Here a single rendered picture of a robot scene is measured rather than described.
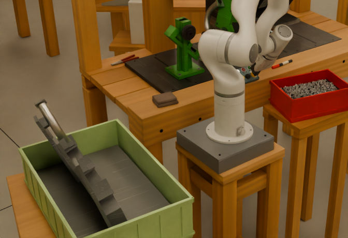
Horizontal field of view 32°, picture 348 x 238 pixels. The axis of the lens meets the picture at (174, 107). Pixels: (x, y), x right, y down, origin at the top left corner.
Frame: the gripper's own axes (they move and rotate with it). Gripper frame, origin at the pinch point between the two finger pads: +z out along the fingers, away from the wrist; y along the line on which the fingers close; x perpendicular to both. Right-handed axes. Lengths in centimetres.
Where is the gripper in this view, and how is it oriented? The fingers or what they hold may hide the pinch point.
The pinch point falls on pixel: (256, 71)
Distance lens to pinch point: 282.7
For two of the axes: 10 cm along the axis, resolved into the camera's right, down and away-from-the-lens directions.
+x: -4.4, -8.3, 3.4
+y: 8.6, -2.8, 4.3
